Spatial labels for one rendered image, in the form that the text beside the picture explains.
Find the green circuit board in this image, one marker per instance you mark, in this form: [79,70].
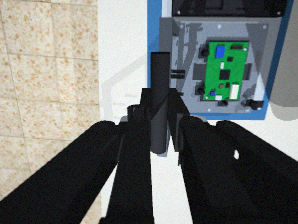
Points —
[224,70]

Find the blue flat mat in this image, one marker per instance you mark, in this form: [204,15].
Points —
[154,11]

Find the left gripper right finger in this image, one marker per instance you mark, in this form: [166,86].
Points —
[215,195]

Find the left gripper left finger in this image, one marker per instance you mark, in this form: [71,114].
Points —
[63,190]

